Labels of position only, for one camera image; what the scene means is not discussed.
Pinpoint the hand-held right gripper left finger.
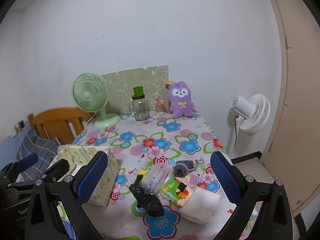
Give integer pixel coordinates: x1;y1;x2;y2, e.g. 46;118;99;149
24;151;108;240

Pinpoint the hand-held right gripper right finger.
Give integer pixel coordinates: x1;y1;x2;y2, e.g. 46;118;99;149
210;151;293;240

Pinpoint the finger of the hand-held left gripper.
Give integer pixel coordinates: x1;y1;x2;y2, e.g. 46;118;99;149
43;158;71;183
15;153;39;173

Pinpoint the yellow-green fabric storage box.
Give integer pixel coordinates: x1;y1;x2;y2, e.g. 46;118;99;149
47;144;120;207

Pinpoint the white towel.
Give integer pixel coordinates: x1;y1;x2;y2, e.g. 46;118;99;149
180;187;221;224

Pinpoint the grey drawstring pouch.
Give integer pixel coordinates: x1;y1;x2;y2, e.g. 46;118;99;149
173;159;204;178

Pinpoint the green tissue packet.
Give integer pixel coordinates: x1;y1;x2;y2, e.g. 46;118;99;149
159;176;194;208

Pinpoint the clear plastic packet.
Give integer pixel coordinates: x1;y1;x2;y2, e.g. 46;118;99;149
144;164;173;195

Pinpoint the grey plaid pillow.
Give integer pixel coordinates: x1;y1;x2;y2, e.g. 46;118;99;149
16;129;60;180

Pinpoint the floral tablecloth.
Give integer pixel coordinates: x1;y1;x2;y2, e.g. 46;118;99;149
47;110;258;240

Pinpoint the white standing fan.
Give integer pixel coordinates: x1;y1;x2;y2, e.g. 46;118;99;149
226;94;271;153

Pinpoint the green desk fan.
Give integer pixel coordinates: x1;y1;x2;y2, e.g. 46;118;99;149
72;73;121;128

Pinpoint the glass jar with green lid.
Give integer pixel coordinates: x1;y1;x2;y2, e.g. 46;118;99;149
129;86;148;122

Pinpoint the purple plush bunny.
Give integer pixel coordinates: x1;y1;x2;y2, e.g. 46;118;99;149
165;81;194;118

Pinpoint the small orange-lid toothpick jar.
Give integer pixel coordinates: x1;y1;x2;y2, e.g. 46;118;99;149
154;100;165;115

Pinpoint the green patterned board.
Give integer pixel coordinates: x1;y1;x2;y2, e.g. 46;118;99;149
101;66;169;114

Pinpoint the beige door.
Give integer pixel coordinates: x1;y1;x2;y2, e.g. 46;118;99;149
260;0;320;218

